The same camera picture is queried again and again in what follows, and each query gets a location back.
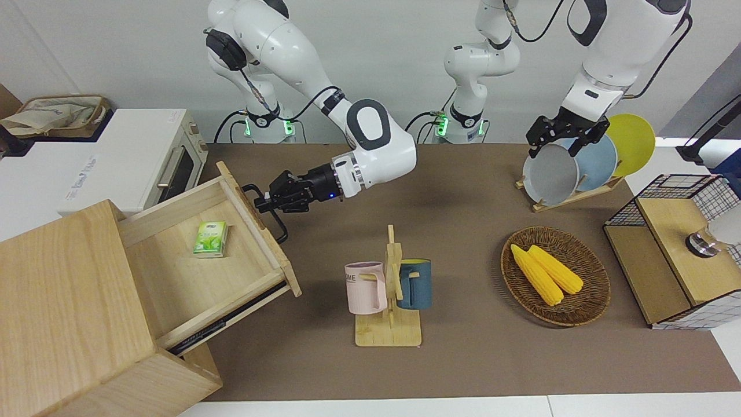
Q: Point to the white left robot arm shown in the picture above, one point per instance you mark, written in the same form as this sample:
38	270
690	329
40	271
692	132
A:
625	52

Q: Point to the bamboo mug rack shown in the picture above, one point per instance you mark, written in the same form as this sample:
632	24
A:
388	333

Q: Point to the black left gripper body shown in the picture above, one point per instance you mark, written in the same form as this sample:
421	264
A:
573	124

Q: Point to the grey plate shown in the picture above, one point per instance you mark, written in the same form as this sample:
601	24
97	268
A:
550	176

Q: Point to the pink mug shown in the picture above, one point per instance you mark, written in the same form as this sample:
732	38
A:
365	289

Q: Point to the brown and cream tote bag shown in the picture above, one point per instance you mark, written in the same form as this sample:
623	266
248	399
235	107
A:
58	113

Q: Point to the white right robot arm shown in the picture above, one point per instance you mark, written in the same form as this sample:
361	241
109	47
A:
289	52

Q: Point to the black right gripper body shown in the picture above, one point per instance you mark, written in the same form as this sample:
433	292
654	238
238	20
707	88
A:
315	186

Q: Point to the light wooden cabinet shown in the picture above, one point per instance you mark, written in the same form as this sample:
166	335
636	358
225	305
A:
69	313

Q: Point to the round wicker basket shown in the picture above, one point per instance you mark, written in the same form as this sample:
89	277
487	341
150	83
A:
584	307

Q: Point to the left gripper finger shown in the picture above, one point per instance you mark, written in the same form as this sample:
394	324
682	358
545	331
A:
587	139
537	139

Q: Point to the yellow plate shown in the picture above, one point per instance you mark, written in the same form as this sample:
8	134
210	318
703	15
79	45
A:
634	142

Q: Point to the dark blue mug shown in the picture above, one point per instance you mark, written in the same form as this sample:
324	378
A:
418	286

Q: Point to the small green tea box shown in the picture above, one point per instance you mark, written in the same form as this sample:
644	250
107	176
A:
209	238

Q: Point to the white toaster oven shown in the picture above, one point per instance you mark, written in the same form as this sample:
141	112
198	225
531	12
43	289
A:
133	150

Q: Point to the wooden plate rack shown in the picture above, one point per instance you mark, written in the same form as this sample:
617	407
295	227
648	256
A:
584	194

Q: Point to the yellow corn cob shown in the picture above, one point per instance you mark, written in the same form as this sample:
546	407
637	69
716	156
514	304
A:
538	278
558	271

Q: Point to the light blue plate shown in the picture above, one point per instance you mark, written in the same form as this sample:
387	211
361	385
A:
596	165

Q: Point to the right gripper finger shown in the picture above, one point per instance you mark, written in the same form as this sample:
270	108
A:
278	205
283	184

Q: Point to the light wooden drawer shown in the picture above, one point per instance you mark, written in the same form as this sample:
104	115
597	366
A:
185	284

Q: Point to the black pole stand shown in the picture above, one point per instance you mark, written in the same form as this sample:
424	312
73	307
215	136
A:
709	136

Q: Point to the brown table mat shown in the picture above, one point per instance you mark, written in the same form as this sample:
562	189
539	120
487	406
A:
474	359

